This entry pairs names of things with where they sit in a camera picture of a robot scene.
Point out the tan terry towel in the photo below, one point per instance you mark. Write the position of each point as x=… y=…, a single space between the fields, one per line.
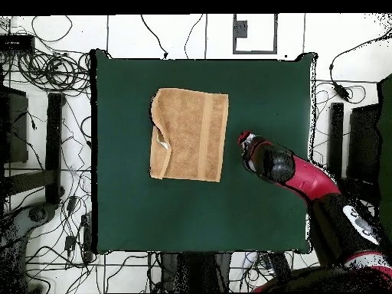
x=190 y=134

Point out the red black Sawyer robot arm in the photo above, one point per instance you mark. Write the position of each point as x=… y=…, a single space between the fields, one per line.
x=306 y=177

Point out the black flat device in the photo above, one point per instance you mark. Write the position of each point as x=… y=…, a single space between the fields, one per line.
x=16 y=43

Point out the dark green table cloth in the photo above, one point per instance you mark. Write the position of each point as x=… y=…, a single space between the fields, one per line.
x=260 y=92

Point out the black stand bar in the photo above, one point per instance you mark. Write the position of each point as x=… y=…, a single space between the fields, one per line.
x=54 y=147
x=336 y=137

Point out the grey floor socket box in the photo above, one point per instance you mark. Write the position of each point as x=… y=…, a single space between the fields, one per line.
x=240 y=29

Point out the black equipment box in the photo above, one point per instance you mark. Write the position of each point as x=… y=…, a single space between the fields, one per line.
x=364 y=144
x=15 y=128

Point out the black power strip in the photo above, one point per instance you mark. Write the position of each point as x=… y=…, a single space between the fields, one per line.
x=278 y=263

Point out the dark green hanging cloth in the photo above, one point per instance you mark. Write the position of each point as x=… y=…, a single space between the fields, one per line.
x=386 y=137

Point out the grey black tripod base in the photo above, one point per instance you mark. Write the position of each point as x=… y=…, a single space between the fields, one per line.
x=36 y=213

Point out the grey floor hatch frame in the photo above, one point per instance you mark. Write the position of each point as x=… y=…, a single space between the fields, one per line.
x=275 y=33

